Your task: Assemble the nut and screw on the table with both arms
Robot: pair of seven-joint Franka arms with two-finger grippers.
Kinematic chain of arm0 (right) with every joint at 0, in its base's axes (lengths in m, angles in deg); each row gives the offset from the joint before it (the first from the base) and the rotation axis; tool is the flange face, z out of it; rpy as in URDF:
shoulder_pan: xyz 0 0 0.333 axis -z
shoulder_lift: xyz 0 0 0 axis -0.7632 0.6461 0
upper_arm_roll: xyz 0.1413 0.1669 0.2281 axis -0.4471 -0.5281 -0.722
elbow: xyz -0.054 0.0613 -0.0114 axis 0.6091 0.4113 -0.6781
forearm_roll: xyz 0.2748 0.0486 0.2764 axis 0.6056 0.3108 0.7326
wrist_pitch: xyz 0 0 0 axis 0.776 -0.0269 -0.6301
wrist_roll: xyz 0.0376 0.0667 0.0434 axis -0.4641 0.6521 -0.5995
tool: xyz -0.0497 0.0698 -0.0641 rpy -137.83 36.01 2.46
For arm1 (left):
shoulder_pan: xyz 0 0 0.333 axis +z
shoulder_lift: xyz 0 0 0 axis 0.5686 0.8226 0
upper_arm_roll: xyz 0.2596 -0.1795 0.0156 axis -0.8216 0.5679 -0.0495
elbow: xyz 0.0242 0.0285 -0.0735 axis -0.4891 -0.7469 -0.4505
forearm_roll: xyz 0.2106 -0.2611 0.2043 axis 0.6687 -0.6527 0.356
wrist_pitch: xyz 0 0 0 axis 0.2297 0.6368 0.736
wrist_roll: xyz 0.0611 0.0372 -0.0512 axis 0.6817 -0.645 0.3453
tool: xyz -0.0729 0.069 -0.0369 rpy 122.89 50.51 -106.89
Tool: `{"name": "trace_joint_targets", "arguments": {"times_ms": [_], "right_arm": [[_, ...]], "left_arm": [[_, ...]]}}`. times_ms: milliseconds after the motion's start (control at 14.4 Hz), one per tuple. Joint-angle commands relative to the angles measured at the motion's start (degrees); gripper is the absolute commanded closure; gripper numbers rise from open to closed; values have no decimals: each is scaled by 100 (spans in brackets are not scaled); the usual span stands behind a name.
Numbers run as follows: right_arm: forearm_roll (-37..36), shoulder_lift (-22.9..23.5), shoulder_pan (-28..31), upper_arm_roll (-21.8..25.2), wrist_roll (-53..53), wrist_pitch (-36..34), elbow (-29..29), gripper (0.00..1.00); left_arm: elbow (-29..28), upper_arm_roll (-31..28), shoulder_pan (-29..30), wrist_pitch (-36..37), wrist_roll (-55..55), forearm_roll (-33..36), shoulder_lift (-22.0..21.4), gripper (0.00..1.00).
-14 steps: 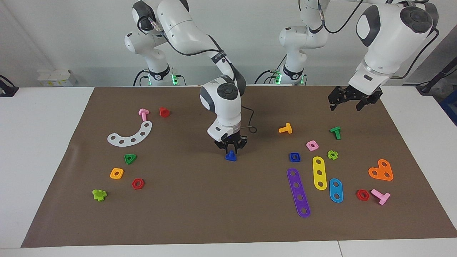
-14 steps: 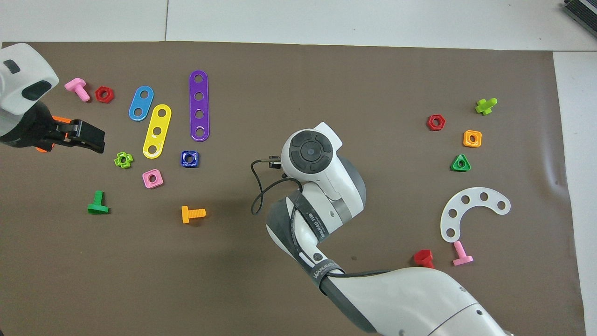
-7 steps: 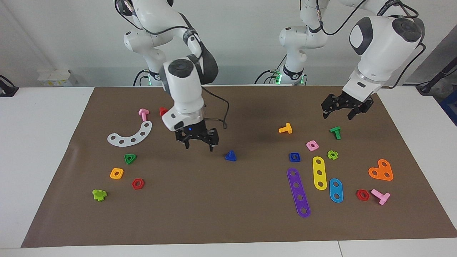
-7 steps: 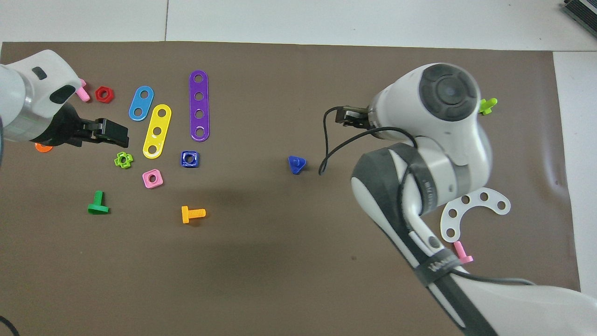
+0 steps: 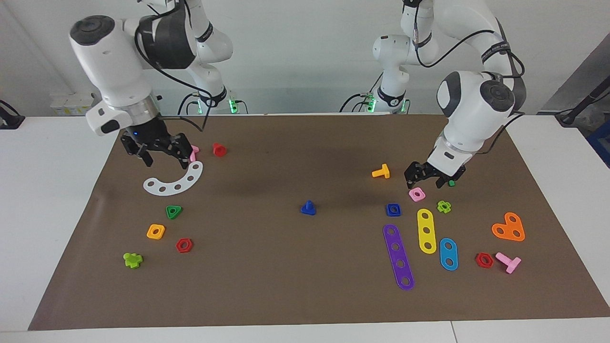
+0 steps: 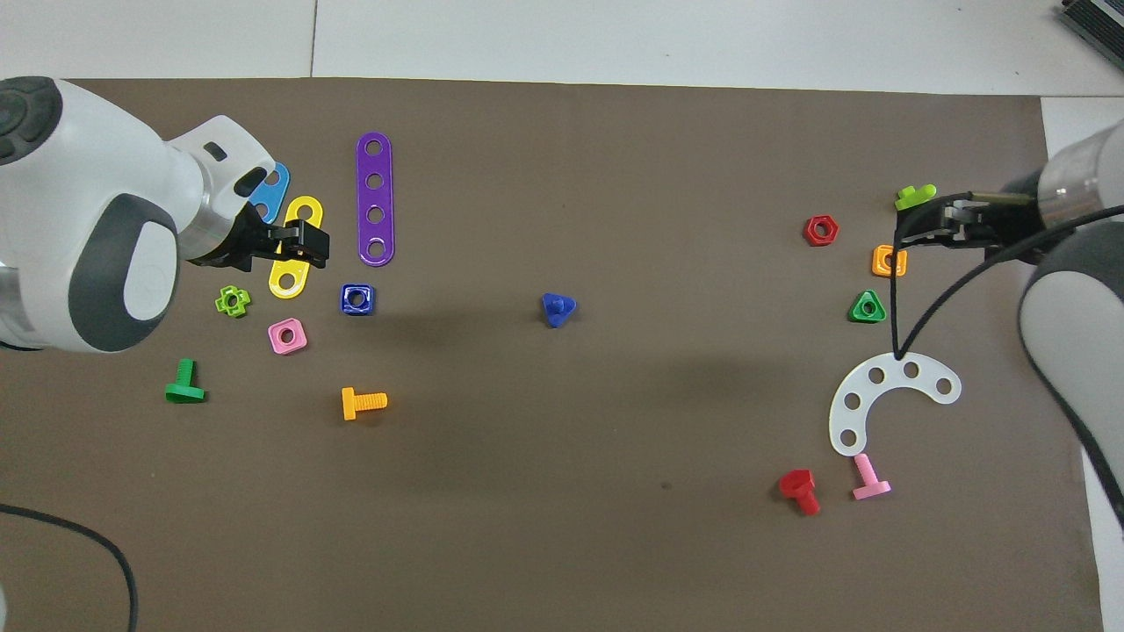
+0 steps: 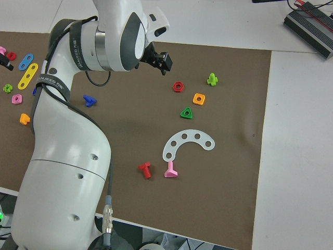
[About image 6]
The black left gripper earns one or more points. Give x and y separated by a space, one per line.
228 241

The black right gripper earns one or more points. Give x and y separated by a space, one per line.
997 221

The blue square plastic nut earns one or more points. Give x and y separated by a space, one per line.
346 307

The blue triangle-head plastic screw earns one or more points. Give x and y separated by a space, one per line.
558 309

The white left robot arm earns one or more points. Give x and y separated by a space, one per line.
70 219

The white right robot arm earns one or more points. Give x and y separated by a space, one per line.
1080 307

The lime cross-head plastic screw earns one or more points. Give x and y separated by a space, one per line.
915 195

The orange square plastic nut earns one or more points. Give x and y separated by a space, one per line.
878 265

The pink square plastic nut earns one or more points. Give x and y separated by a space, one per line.
299 343

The lime cross-shaped plastic nut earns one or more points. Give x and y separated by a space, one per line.
220 303

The green triangular plastic nut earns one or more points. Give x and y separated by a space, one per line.
855 315

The red hexagonal plastic nut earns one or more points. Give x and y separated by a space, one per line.
809 231

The orange plastic screw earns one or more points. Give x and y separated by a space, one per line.
351 404

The green plastic screw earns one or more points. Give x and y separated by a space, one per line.
184 391

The pink plastic screw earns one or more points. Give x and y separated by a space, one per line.
865 474

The red hex-head plastic screw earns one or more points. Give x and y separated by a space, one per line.
797 484

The yellow three-hole plastic strip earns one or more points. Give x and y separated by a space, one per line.
275 285

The blue two-hole plastic strip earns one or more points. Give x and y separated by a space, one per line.
282 195

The purple four-hole plastic strip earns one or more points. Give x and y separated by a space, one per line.
375 197

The white curved five-hole strip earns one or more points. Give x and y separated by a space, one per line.
926 376

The black ribbed device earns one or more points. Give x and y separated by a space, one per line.
1098 17

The brown table mat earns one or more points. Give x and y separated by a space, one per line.
571 439

